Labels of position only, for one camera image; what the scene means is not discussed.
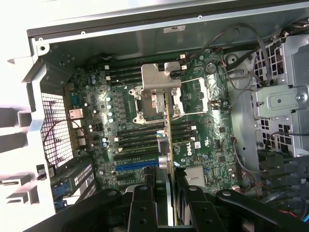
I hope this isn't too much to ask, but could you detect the short black expansion slot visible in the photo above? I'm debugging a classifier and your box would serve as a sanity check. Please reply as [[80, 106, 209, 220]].
[[117, 173, 145, 182]]

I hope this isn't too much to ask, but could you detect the silver chipset heatsink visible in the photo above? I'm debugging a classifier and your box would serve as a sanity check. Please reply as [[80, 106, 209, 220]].
[[183, 166, 208, 188]]

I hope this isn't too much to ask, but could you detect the blue expansion slot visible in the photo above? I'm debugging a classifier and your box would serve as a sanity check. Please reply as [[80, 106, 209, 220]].
[[114, 163, 161, 173]]

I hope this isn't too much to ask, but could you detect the long black expansion slot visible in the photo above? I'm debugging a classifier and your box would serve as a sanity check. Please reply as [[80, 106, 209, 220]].
[[113, 154, 160, 164]]

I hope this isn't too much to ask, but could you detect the black RAM slot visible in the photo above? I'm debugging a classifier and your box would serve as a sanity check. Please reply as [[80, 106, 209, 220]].
[[105, 55, 188, 70], [106, 66, 189, 81], [113, 119, 197, 132], [105, 61, 188, 75], [113, 125, 197, 138], [107, 72, 189, 87], [113, 132, 197, 145]]

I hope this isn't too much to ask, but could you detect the blue slot cover clip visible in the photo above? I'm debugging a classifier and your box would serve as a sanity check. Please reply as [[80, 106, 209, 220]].
[[53, 184, 70, 211]]

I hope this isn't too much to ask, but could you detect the green motherboard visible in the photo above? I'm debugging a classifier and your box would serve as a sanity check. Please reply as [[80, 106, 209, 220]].
[[64, 52, 239, 201]]

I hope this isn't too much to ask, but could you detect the CPU socket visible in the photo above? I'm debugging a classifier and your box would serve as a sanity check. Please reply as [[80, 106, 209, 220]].
[[129, 84, 186, 124]]

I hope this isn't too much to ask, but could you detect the silver ethernet port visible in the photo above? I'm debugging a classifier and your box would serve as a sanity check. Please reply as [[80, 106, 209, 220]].
[[68, 108, 84, 121]]

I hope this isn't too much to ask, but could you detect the open metal socket cover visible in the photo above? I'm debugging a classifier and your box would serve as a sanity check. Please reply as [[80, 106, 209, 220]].
[[180, 72, 230, 116]]

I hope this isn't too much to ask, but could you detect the blue serial port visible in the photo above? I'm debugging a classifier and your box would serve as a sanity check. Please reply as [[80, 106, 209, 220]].
[[69, 95, 81, 107]]

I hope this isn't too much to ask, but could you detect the silver metal drive cage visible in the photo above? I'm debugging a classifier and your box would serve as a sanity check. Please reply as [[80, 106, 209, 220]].
[[251, 33, 309, 158]]

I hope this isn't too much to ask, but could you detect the round coin cell battery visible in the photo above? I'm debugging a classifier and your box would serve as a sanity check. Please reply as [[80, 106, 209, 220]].
[[205, 62, 217, 74]]

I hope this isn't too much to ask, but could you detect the black open PC case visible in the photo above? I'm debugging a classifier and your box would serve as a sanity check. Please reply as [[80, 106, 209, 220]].
[[0, 0, 309, 232]]

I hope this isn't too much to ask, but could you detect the white label sticker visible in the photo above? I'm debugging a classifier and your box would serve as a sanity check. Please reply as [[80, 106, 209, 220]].
[[162, 25, 186, 34]]

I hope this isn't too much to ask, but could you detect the blue disk wire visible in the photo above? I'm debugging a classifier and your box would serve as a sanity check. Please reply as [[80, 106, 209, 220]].
[[264, 190, 309, 224]]

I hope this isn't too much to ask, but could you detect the black looped cable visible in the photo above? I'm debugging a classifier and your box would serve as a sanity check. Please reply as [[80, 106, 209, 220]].
[[202, 24, 272, 87]]

